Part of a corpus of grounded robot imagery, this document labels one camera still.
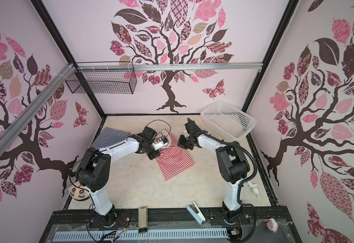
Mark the silver aluminium bar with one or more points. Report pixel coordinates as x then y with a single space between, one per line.
16 127
171 67

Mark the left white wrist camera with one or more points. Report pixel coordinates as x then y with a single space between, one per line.
161 143

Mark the grey rectangular block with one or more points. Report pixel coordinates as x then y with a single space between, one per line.
142 220

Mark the silver left aluminium bar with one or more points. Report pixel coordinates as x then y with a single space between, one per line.
16 127

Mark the silver rear aluminium bar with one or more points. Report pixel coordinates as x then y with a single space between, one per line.
171 67

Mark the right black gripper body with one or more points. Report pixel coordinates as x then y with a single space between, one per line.
186 142

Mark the red white striped tank top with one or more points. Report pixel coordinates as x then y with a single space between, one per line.
173 160

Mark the white slotted cable duct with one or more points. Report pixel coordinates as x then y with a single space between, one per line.
135 235

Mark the small white figurine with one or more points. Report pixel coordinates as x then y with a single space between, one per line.
254 189

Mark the plush doll striped hat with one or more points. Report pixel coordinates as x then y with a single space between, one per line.
78 193

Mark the navy white striped tank top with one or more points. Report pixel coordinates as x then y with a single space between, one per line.
109 137

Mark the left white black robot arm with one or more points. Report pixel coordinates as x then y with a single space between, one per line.
93 171

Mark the white plastic laundry basket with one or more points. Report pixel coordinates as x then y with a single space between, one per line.
228 121

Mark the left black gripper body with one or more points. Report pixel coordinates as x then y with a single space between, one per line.
151 153

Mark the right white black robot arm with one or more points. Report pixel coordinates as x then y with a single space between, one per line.
232 163

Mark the black wire mesh basket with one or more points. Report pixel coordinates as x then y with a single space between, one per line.
114 77

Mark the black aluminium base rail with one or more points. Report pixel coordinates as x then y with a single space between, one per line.
214 216

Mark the white stapler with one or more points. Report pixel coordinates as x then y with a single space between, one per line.
196 213

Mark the pink white small toy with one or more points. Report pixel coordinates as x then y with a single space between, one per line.
272 225

